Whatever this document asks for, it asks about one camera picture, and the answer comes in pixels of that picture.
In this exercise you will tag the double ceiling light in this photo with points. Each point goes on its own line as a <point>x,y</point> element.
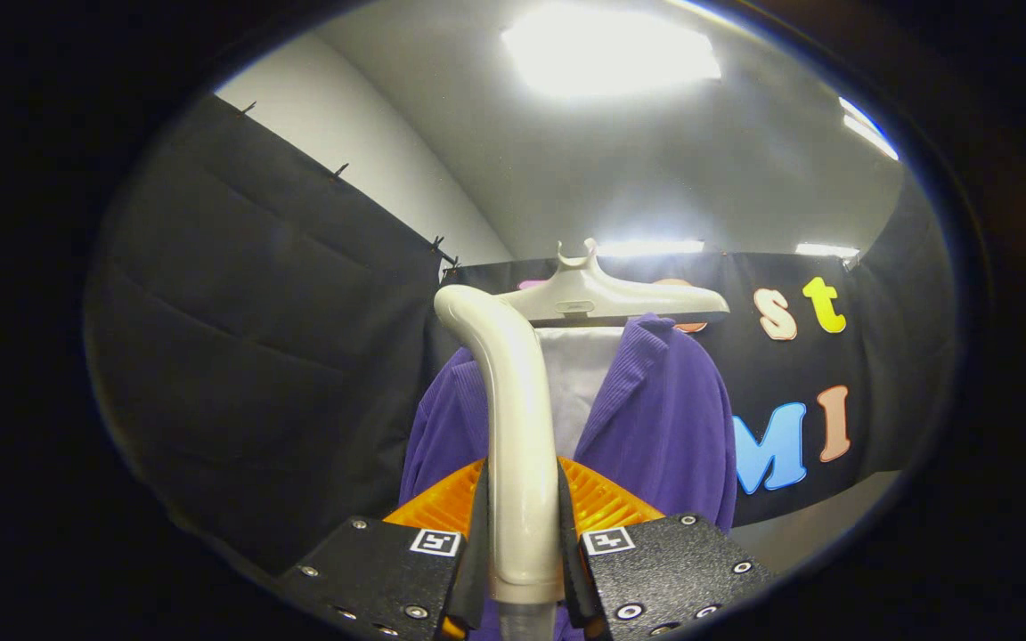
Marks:
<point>869,129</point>

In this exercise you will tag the small ceiling light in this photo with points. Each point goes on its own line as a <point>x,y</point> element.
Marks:
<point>825,250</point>

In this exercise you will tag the large ceiling light panel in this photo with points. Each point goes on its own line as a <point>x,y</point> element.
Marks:
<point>611,49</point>

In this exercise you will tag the white clothes hanger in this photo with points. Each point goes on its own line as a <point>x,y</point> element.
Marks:
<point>593,298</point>

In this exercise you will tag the long ceiling light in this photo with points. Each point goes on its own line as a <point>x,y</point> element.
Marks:
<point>651,247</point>

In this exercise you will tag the purple jacket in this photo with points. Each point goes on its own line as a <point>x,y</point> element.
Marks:
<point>664,418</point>

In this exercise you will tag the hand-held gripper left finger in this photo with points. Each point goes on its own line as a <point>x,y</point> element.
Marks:
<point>476,579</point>

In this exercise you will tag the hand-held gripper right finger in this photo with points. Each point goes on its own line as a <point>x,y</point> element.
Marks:
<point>574,579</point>

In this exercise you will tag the grey cabinet with dark top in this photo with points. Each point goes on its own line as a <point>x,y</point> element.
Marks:
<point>816,521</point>

